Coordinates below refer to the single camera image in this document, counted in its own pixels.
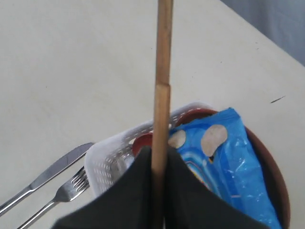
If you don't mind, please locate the white plastic perforated basket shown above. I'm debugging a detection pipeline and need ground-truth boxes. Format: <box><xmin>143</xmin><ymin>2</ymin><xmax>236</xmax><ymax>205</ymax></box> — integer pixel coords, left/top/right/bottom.
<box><xmin>84</xmin><ymin>102</ymin><xmax>215</xmax><ymax>198</ymax></box>

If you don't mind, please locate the dark red wooden spoon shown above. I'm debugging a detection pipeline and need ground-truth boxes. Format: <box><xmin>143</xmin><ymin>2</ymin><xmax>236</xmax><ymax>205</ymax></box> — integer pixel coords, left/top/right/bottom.
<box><xmin>132</xmin><ymin>133</ymin><xmax>153</xmax><ymax>157</ymax></box>

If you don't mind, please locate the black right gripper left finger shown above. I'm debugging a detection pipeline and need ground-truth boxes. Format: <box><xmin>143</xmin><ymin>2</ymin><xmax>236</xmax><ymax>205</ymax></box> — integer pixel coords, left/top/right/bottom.
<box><xmin>53</xmin><ymin>146</ymin><xmax>152</xmax><ymax>229</ymax></box>

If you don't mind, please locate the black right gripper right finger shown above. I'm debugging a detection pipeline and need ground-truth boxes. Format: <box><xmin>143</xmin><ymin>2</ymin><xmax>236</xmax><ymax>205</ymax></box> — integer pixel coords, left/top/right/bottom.
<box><xmin>164</xmin><ymin>147</ymin><xmax>268</xmax><ymax>229</ymax></box>

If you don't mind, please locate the wooden chopstick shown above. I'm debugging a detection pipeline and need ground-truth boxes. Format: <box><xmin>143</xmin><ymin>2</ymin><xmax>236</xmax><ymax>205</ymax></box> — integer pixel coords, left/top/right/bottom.
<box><xmin>154</xmin><ymin>0</ymin><xmax>173</xmax><ymax>167</ymax></box>
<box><xmin>151</xmin><ymin>83</ymin><xmax>171</xmax><ymax>229</ymax></box>

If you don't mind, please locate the silver metal knife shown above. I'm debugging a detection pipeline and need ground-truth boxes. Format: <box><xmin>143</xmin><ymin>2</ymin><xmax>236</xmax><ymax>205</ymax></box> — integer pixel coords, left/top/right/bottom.
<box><xmin>0</xmin><ymin>142</ymin><xmax>94</xmax><ymax>216</ymax></box>

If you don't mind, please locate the blue chips bag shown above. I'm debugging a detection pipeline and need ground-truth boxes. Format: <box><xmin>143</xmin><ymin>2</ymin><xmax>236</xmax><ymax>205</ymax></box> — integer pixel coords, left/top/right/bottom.
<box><xmin>165</xmin><ymin>108</ymin><xmax>290</xmax><ymax>229</ymax></box>

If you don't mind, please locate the white curtain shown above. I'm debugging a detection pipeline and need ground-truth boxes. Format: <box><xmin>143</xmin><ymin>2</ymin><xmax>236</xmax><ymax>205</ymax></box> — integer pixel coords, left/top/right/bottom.
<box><xmin>223</xmin><ymin>0</ymin><xmax>305</xmax><ymax>65</ymax></box>

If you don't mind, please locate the silver metal fork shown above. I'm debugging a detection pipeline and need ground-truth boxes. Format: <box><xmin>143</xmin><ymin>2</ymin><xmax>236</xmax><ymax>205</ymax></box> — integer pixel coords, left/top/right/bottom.
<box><xmin>18</xmin><ymin>167</ymin><xmax>90</xmax><ymax>229</ymax></box>

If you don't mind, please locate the brown round wooden plate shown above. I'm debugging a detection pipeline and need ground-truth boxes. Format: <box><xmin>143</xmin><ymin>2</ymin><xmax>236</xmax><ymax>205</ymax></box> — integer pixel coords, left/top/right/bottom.
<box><xmin>170</xmin><ymin>108</ymin><xmax>290</xmax><ymax>229</ymax></box>

